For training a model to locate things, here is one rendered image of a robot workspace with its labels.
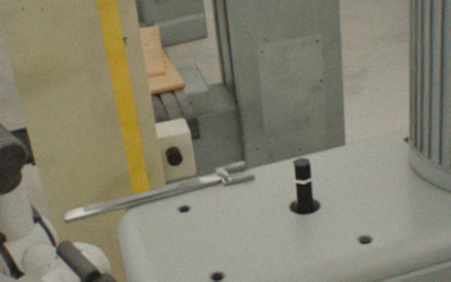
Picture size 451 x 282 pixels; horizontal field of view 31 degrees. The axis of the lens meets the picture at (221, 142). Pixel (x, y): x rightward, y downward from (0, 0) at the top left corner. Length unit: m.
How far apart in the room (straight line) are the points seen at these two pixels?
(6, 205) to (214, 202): 0.75
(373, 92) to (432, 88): 4.62
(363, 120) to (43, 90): 2.90
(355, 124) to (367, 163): 4.12
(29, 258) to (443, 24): 1.07
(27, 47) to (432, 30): 1.87
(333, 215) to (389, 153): 0.16
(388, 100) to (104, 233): 2.90
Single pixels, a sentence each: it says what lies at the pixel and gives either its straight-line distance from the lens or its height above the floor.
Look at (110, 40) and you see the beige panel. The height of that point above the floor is 1.50.
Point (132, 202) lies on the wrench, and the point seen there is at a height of 1.90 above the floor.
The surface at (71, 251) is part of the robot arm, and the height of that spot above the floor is 1.58.
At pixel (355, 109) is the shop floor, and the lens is 5.38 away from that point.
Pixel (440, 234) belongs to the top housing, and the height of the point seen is 1.89.
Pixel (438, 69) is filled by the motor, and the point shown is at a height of 2.05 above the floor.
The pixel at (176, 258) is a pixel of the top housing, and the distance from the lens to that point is 0.94.
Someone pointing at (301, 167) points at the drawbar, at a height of 1.95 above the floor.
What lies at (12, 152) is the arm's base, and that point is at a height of 1.73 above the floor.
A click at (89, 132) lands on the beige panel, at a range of 2.80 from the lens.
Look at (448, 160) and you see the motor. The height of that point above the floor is 1.93.
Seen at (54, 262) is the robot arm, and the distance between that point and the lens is 1.66.
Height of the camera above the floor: 2.44
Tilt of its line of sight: 28 degrees down
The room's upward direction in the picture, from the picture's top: 7 degrees counter-clockwise
